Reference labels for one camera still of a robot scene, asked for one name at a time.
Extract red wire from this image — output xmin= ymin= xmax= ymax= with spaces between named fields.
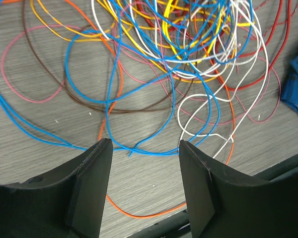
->
xmin=136 ymin=0 xmax=293 ymax=90

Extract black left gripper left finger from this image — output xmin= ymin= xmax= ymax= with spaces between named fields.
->
xmin=0 ymin=139 xmax=113 ymax=238

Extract yellow wire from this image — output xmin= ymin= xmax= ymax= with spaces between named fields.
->
xmin=31 ymin=0 xmax=255 ymax=83

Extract white wire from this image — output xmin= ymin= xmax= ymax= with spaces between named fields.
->
xmin=91 ymin=0 xmax=270 ymax=159

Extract blue wire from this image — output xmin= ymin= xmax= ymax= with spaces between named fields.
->
xmin=0 ymin=0 xmax=254 ymax=157

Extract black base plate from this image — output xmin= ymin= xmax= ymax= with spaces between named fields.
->
xmin=130 ymin=154 xmax=298 ymax=238

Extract orange wire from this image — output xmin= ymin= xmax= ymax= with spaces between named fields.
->
xmin=0 ymin=0 xmax=236 ymax=219

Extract brown wire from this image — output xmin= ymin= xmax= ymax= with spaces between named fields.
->
xmin=22 ymin=0 xmax=197 ymax=114

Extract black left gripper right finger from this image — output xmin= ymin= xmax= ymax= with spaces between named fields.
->
xmin=179 ymin=141 xmax=298 ymax=238

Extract pink wire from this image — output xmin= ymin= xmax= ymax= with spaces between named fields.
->
xmin=0 ymin=0 xmax=281 ymax=124

